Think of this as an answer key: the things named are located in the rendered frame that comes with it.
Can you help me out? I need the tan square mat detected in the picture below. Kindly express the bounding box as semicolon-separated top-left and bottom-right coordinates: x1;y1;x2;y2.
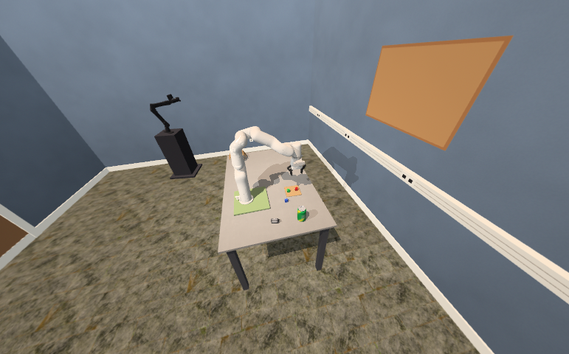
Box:
284;185;302;197

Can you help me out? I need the green soda can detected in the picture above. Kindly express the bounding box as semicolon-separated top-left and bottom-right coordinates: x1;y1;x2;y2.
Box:
297;206;306;222

